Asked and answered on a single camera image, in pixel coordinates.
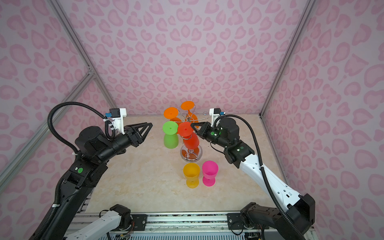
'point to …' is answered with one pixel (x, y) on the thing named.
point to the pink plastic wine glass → (210, 170)
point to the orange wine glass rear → (189, 105)
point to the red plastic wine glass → (190, 140)
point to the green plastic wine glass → (171, 138)
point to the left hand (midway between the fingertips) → (149, 122)
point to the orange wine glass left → (171, 113)
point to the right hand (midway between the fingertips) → (190, 124)
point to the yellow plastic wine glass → (191, 171)
